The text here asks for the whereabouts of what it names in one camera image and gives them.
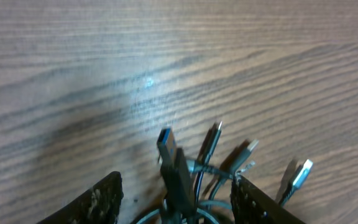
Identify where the black usb cable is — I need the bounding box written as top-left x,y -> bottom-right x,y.
132,120 -> 314,224

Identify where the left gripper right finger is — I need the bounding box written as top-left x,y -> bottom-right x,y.
230,175 -> 305,224

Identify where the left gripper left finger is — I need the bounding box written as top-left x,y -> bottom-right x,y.
40,171 -> 124,224

